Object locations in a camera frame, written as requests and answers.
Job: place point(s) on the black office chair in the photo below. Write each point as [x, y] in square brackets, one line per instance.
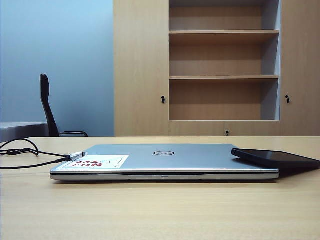
[48, 110]

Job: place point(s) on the silver Dell laptop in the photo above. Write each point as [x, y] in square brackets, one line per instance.
[187, 161]

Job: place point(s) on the white sticker with red letters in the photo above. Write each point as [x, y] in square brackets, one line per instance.
[117, 161]

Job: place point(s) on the black smartphone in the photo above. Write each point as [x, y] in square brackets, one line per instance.
[275, 157]

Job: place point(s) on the light wooden shelf cabinet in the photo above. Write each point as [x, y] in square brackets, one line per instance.
[140, 62]

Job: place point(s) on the grey desk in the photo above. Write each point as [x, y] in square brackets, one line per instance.
[22, 130]

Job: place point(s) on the black cabinet key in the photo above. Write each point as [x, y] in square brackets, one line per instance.
[227, 132]
[163, 99]
[288, 99]

